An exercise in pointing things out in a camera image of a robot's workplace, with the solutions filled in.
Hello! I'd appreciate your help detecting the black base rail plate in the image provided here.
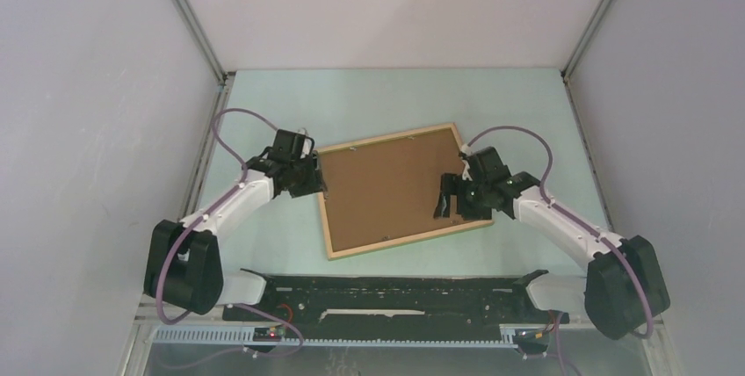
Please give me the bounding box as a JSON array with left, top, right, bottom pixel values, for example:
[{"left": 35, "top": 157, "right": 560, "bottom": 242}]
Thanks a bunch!
[{"left": 257, "top": 275, "right": 570, "bottom": 341}]

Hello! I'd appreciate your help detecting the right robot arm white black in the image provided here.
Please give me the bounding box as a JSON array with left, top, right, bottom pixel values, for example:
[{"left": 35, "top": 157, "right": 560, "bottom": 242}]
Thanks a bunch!
[{"left": 433, "top": 147, "right": 671, "bottom": 340}]

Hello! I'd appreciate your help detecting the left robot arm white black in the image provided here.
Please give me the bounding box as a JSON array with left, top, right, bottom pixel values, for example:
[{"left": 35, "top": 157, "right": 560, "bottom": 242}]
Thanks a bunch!
[{"left": 143, "top": 130, "right": 327, "bottom": 321}]

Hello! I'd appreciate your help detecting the right aluminium corner post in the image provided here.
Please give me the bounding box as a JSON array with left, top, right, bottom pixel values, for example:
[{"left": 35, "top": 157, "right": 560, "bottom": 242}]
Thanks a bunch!
[{"left": 561, "top": 0, "right": 615, "bottom": 83}]

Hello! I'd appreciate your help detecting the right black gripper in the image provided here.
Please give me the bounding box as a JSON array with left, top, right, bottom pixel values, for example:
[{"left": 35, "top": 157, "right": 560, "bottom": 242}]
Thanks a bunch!
[{"left": 433, "top": 172, "right": 492, "bottom": 221}]

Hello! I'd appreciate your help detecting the left aluminium corner post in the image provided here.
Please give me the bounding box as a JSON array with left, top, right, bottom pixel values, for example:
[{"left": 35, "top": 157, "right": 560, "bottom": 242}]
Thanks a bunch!
[{"left": 145, "top": 0, "right": 228, "bottom": 84}]

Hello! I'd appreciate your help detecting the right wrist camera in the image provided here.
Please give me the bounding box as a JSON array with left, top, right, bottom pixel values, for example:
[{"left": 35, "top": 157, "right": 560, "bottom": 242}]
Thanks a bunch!
[{"left": 459, "top": 143, "right": 473, "bottom": 181}]

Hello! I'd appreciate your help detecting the aluminium corner post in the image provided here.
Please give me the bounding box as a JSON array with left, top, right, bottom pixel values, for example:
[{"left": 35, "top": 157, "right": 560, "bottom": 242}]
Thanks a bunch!
[
  {"left": 561, "top": 0, "right": 615, "bottom": 83},
  {"left": 145, "top": 0, "right": 228, "bottom": 84}
]

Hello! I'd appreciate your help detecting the grey cable duct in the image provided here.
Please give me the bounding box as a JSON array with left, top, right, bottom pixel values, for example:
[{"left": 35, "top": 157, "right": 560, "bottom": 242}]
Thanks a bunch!
[{"left": 152, "top": 326, "right": 516, "bottom": 348}]

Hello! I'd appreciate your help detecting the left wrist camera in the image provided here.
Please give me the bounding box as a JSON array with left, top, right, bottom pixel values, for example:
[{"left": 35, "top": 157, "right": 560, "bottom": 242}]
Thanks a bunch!
[{"left": 297, "top": 127, "right": 315, "bottom": 143}]

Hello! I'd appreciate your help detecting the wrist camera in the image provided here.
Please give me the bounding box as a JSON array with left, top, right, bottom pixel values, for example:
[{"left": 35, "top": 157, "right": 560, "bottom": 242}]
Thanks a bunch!
[
  {"left": 459, "top": 143, "right": 473, "bottom": 181},
  {"left": 297, "top": 127, "right": 315, "bottom": 143}
]

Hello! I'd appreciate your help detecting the aluminium base extrusion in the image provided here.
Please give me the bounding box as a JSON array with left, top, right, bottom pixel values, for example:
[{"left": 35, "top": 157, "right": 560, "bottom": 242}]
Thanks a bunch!
[{"left": 134, "top": 286, "right": 665, "bottom": 328}]

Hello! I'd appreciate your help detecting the wooden picture frame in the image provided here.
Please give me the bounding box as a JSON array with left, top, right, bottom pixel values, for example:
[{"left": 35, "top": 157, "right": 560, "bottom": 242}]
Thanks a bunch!
[{"left": 315, "top": 123, "right": 495, "bottom": 262}]

